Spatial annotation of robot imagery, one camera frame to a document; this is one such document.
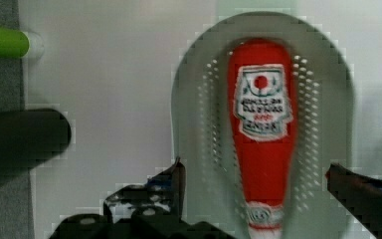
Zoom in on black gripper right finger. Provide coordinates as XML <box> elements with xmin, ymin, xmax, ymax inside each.
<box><xmin>325</xmin><ymin>163</ymin><xmax>382</xmax><ymax>239</ymax></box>

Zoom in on black round cup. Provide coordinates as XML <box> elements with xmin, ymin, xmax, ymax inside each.
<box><xmin>0</xmin><ymin>109</ymin><xmax>72</xmax><ymax>166</ymax></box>

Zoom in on red ketchup bottle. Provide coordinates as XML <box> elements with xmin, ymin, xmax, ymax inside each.
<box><xmin>228</xmin><ymin>39</ymin><xmax>297</xmax><ymax>239</ymax></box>

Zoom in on green oval strainer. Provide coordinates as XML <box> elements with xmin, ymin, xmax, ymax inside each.
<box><xmin>171</xmin><ymin>12</ymin><xmax>353</xmax><ymax>239</ymax></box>

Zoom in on green toy pear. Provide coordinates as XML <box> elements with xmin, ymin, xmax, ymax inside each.
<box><xmin>0</xmin><ymin>27</ymin><xmax>30</xmax><ymax>58</ymax></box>

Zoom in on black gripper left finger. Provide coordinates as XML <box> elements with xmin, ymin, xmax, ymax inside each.
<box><xmin>49</xmin><ymin>158</ymin><xmax>235</xmax><ymax>239</ymax></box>

